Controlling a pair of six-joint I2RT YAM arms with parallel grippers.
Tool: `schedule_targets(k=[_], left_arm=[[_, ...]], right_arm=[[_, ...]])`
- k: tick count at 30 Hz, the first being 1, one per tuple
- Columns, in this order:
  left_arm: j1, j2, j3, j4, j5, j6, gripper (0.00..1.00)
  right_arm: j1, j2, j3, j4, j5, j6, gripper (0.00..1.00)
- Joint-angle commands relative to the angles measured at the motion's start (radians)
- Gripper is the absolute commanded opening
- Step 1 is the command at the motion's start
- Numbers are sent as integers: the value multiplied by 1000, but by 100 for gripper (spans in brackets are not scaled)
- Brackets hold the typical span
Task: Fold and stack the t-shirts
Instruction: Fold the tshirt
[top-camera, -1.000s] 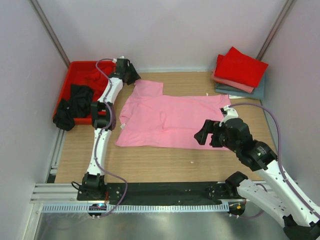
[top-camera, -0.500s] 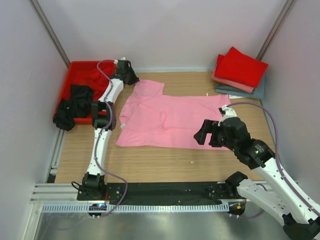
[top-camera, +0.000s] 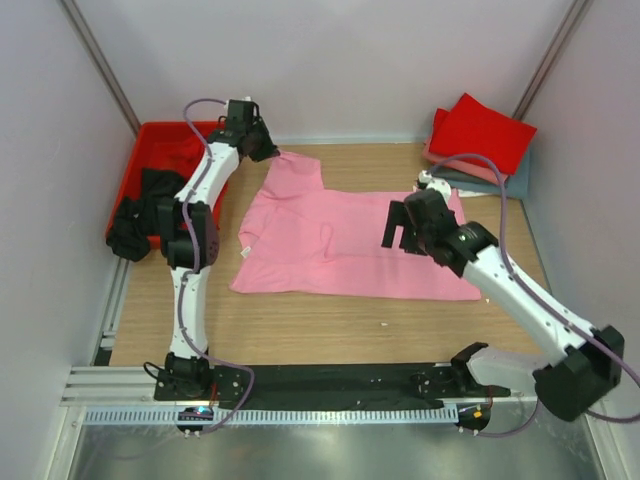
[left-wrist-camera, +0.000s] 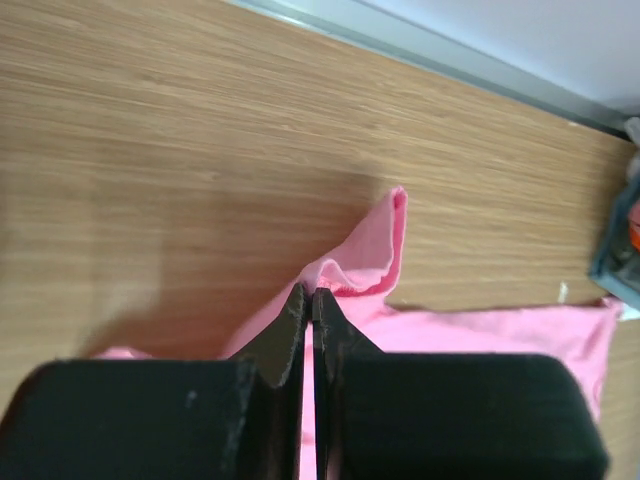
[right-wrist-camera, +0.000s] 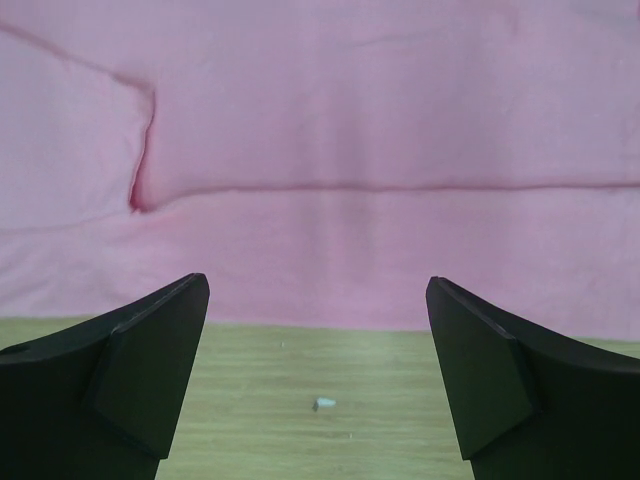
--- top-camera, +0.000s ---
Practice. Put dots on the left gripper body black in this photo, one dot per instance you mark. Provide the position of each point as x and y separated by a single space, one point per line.
263 147

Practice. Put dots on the aluminium frame rail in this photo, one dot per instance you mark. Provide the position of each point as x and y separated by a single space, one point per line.
96 386

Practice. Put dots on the folded white t-shirt bottom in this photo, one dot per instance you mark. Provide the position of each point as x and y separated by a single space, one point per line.
470 194

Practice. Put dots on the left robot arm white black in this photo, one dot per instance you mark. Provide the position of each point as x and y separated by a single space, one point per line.
189 242

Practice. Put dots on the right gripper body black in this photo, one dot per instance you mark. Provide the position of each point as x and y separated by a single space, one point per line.
420 237

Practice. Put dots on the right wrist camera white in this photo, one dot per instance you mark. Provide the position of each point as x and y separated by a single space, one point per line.
426 181

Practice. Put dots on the red plastic bin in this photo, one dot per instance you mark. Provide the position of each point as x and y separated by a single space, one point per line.
149 152

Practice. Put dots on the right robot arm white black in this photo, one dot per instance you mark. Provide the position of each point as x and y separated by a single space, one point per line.
584 363

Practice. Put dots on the folded salmon pink t-shirt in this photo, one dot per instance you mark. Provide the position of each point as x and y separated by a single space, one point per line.
477 172

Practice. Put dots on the black crumpled t-shirt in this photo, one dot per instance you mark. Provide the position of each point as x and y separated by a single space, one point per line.
136 218

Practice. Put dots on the red crumpled t-shirt in bin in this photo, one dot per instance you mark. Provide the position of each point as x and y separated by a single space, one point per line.
185 156

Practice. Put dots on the folded red t-shirt top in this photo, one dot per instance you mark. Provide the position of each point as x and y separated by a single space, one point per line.
469 127

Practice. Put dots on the white slotted cable duct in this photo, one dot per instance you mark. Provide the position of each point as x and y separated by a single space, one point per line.
200 416

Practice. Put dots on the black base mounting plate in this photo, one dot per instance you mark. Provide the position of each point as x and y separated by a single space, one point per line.
330 388

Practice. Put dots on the folded grey t-shirt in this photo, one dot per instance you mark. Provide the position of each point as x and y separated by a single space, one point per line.
516 186

